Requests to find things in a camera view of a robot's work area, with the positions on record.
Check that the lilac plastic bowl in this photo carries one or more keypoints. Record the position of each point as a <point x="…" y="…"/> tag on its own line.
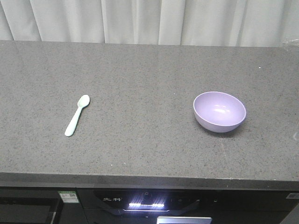
<point x="218" y="112"/>

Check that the black disinfection cabinet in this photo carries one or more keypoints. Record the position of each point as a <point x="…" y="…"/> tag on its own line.
<point x="143" y="206"/>

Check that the silver upper drawer handle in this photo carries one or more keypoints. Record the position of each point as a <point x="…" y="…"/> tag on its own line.
<point x="184" y="220"/>

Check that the mint green plastic spoon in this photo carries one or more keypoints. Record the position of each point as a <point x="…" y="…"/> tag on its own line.
<point x="82" y="103"/>

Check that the green energy label sticker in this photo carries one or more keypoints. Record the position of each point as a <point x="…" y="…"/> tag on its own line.
<point x="69" y="196"/>

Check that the white countertop appliance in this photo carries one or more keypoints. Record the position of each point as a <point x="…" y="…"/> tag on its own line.
<point x="296" y="136"/>

